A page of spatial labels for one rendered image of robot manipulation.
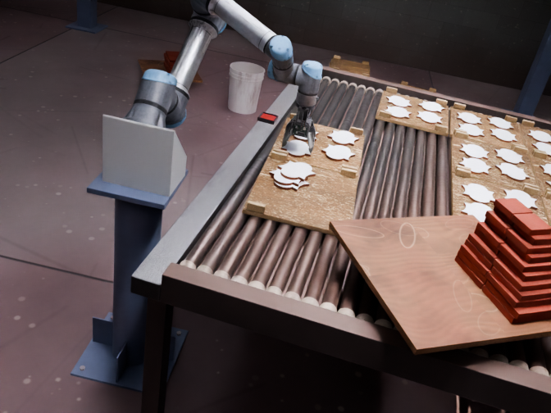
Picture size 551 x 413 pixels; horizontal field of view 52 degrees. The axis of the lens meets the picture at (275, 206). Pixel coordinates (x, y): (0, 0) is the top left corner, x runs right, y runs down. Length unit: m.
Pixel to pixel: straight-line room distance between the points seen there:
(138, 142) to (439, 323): 1.08
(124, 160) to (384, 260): 0.92
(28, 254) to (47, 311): 0.45
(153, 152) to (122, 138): 0.11
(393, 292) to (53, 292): 1.86
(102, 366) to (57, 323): 0.34
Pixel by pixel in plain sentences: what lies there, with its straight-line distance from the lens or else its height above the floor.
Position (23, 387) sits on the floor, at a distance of 2.50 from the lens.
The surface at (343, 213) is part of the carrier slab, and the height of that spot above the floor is 0.94.
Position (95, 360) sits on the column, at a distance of 2.54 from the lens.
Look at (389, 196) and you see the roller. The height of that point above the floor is 0.92.
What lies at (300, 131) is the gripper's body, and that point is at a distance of 2.12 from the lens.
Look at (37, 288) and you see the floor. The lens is 2.91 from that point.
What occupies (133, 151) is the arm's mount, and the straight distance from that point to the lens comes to 1.90.
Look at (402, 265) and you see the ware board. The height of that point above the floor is 1.04.
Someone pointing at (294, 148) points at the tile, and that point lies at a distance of 2.21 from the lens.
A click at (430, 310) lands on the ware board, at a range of 1.41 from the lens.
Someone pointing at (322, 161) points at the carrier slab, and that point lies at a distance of 2.18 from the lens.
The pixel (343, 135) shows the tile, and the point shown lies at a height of 0.95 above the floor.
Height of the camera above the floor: 1.88
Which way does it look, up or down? 31 degrees down
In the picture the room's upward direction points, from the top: 11 degrees clockwise
